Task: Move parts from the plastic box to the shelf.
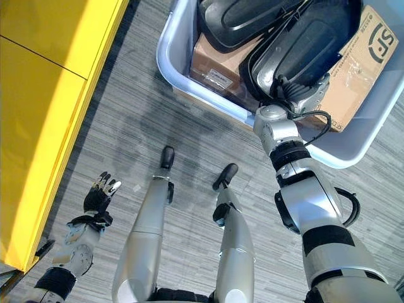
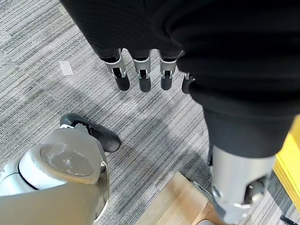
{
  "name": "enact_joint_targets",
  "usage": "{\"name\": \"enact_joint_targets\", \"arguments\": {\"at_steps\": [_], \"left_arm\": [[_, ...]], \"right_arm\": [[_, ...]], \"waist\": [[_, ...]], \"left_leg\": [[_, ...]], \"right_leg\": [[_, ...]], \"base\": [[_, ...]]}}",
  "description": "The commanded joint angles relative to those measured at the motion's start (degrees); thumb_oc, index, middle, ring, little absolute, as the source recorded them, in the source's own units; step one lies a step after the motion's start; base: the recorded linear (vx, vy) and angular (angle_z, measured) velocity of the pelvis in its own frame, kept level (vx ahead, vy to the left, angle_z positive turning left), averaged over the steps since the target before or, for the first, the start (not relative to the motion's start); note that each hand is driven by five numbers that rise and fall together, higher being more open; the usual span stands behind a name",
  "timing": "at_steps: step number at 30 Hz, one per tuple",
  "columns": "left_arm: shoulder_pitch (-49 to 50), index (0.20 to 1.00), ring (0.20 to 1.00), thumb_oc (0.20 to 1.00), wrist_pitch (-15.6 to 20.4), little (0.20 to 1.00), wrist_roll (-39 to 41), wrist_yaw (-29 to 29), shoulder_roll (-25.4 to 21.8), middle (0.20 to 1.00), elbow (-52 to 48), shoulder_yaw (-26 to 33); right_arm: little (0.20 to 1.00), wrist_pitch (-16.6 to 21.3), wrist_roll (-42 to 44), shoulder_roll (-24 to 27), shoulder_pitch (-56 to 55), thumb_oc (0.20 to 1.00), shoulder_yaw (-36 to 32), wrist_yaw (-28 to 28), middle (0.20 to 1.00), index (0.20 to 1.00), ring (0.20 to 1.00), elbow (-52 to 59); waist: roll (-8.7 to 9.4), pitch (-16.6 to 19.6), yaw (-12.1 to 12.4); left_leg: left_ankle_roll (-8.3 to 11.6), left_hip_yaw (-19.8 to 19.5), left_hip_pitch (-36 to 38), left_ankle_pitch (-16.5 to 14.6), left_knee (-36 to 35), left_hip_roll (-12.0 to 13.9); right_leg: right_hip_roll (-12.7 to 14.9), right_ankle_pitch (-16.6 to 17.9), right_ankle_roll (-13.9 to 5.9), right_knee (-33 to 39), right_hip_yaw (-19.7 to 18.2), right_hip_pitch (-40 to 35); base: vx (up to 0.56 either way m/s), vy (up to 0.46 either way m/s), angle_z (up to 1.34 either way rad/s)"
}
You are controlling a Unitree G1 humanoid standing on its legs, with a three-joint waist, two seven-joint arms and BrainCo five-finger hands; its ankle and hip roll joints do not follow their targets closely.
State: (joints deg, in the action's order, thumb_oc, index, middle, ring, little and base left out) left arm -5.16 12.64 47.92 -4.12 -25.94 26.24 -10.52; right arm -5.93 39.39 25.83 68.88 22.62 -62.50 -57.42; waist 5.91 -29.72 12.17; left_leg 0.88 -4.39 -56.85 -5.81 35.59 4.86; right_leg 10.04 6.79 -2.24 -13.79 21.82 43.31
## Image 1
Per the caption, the dark robot right foot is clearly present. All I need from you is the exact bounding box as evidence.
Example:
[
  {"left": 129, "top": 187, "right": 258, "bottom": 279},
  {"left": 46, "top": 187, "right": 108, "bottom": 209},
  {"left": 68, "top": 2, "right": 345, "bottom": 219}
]
[{"left": 211, "top": 162, "right": 239, "bottom": 191}]

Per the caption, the black sole-shaped part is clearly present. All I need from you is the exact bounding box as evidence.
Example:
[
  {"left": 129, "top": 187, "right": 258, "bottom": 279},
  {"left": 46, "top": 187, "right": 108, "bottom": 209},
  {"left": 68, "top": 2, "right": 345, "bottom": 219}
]
[
  {"left": 197, "top": 0, "right": 304, "bottom": 53},
  {"left": 238, "top": 3, "right": 362, "bottom": 109}
]

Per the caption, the silver robot leg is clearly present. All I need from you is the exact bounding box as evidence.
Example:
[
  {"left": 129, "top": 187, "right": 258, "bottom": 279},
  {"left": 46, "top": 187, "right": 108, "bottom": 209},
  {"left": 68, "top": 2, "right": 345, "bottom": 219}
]
[
  {"left": 211, "top": 185, "right": 256, "bottom": 303},
  {"left": 111, "top": 172, "right": 175, "bottom": 303}
]

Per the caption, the black robot torso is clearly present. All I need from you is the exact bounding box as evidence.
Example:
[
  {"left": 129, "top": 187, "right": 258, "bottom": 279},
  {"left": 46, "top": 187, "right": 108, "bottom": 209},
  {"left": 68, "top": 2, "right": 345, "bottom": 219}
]
[{"left": 148, "top": 287, "right": 218, "bottom": 303}]

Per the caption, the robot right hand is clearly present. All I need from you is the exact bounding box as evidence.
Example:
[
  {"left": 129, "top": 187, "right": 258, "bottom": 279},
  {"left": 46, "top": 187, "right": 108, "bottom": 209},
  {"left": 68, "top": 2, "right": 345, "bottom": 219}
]
[{"left": 271, "top": 73, "right": 331, "bottom": 114}]

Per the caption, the silver robot left leg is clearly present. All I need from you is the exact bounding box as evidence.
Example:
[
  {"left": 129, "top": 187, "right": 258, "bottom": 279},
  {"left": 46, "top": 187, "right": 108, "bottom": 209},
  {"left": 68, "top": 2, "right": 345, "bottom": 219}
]
[{"left": 111, "top": 172, "right": 175, "bottom": 303}]

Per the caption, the small labelled cardboard box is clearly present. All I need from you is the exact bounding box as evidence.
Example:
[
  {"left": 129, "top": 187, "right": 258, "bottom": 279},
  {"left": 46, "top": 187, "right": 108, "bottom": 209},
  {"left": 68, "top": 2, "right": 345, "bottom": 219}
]
[{"left": 188, "top": 32, "right": 263, "bottom": 107}]

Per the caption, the dark robot left foot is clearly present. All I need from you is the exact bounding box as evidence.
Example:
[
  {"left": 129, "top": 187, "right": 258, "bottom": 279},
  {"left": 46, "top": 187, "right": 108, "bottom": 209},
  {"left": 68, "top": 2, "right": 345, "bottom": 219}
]
[{"left": 160, "top": 145, "right": 176, "bottom": 170}]

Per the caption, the translucent plastic box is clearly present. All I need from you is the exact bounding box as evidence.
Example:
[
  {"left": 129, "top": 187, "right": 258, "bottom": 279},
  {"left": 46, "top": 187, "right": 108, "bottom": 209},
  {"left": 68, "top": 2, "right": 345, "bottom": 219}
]
[{"left": 156, "top": 0, "right": 404, "bottom": 169}]

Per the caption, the silver robot right leg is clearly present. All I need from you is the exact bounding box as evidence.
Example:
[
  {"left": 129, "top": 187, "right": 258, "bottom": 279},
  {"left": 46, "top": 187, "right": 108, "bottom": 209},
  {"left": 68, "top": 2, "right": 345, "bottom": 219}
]
[{"left": 211, "top": 185, "right": 256, "bottom": 303}]

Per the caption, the large printed cardboard box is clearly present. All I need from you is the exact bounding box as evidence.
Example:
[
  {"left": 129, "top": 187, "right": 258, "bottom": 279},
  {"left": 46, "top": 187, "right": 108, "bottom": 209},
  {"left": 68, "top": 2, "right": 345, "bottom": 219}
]
[{"left": 295, "top": 4, "right": 400, "bottom": 134}]

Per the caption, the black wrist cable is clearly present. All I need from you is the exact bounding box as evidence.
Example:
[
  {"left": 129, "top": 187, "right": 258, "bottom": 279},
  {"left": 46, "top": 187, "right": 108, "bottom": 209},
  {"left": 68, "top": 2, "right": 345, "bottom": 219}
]
[{"left": 288, "top": 109, "right": 333, "bottom": 147}]

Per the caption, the dark robot foot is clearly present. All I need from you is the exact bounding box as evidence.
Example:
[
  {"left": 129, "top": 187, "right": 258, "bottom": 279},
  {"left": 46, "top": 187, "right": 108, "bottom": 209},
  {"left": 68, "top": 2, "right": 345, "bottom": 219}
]
[
  {"left": 160, "top": 145, "right": 176, "bottom": 170},
  {"left": 211, "top": 162, "right": 239, "bottom": 191}
]

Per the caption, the black forearm cable loop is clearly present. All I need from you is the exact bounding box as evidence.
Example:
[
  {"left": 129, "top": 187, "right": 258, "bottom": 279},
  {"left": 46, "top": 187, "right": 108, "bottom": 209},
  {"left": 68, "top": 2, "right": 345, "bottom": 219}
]
[{"left": 333, "top": 187, "right": 361, "bottom": 229}]

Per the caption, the black shelf foot bracket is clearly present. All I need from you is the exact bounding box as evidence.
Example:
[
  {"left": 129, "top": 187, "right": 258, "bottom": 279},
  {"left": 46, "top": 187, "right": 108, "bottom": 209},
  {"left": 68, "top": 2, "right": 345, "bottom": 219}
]
[{"left": 33, "top": 239, "right": 56, "bottom": 258}]

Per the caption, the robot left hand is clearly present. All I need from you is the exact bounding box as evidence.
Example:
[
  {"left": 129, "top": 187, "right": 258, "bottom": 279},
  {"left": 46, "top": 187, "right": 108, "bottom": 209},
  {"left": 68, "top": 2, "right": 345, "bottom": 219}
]
[{"left": 82, "top": 171, "right": 122, "bottom": 216}]

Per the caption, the yellow shelf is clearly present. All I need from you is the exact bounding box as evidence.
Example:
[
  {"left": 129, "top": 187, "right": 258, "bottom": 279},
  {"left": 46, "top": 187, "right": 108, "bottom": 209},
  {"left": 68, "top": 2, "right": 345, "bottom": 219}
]
[{"left": 0, "top": 0, "right": 130, "bottom": 273}]

